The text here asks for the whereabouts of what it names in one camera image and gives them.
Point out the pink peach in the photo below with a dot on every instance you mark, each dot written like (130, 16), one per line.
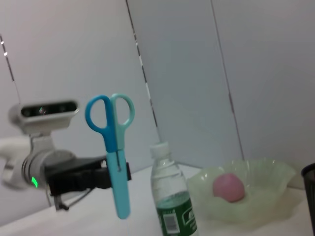
(229, 186)

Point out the black mesh pen cup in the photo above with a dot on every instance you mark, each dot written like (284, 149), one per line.
(310, 191)

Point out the clear green-label water bottle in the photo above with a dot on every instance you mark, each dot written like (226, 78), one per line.
(172, 191)

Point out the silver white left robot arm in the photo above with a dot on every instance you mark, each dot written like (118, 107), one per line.
(29, 162)

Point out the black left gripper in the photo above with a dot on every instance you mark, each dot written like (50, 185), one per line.
(64, 177)

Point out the blue teal scissors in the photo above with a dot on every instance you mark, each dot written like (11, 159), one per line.
(115, 147)

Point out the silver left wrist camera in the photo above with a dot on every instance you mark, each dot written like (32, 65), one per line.
(46, 115)

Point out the translucent green fruit plate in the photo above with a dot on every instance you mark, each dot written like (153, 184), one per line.
(265, 196)

